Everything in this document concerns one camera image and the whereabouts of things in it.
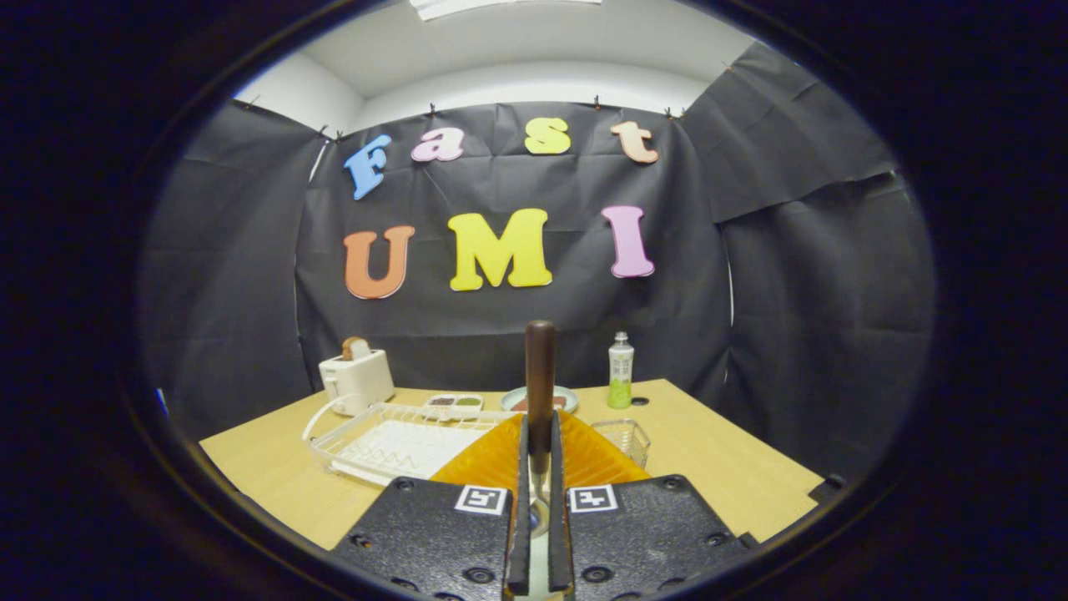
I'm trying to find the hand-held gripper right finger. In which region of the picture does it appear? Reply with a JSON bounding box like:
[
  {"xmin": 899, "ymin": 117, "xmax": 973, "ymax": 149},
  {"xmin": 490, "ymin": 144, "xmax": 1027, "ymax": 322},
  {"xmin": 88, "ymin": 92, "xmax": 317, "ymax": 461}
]
[{"xmin": 547, "ymin": 410, "xmax": 758, "ymax": 601}]

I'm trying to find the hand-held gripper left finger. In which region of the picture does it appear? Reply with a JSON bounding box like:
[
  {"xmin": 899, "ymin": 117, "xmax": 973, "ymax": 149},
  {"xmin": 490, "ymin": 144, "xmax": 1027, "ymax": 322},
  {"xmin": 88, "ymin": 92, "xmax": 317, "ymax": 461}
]
[{"xmin": 330, "ymin": 412, "xmax": 532, "ymax": 601}]

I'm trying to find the clear wire basket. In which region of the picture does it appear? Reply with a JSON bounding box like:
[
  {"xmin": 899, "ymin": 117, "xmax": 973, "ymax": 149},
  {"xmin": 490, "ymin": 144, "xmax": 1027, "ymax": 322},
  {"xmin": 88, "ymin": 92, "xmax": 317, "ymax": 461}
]
[{"xmin": 591, "ymin": 418, "xmax": 652, "ymax": 470}]

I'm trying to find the wooden handled metal spoon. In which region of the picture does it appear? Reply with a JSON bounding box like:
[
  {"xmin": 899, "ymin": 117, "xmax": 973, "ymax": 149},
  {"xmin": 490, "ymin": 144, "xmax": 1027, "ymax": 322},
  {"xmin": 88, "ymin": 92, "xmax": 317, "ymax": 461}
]
[{"xmin": 524, "ymin": 320, "xmax": 558, "ymax": 539}]

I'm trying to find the white wire dish rack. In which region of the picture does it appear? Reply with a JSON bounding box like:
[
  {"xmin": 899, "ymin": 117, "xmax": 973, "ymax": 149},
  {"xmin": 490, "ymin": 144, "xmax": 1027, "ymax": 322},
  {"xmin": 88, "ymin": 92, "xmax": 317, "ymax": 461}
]
[{"xmin": 302, "ymin": 394, "xmax": 522, "ymax": 487}]

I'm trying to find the small pale green plate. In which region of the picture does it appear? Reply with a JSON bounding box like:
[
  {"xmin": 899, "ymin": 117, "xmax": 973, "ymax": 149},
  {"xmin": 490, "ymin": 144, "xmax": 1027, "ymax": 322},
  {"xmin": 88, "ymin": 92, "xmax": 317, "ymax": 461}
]
[{"xmin": 500, "ymin": 386, "xmax": 580, "ymax": 414}]

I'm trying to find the white divided grain tray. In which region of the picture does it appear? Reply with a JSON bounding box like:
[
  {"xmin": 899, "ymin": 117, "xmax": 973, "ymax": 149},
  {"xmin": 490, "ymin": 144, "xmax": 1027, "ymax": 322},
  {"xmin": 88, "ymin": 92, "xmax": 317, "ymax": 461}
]
[{"xmin": 421, "ymin": 393, "xmax": 485, "ymax": 421}]

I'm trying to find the white drip tray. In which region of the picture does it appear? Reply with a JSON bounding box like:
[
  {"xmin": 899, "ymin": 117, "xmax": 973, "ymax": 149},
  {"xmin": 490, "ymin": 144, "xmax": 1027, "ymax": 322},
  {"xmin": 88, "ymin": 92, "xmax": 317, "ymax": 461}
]
[{"xmin": 338, "ymin": 420, "xmax": 493, "ymax": 483}]

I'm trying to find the green drink bottle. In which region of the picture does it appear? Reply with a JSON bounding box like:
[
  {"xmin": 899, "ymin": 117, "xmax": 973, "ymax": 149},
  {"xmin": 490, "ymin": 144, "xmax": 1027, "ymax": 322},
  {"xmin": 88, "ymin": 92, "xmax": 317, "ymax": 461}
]
[{"xmin": 607, "ymin": 331, "xmax": 636, "ymax": 410}]

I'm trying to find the white toaster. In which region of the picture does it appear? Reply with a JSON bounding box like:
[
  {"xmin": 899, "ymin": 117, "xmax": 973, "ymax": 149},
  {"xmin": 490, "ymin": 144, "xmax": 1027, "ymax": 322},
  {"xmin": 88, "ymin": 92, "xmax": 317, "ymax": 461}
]
[{"xmin": 319, "ymin": 349, "xmax": 396, "ymax": 417}]

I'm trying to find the white ceiling light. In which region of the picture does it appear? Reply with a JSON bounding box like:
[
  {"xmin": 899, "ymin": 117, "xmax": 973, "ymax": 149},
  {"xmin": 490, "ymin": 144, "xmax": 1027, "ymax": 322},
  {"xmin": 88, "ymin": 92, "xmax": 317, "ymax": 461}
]
[{"xmin": 409, "ymin": 0, "xmax": 603, "ymax": 22}]

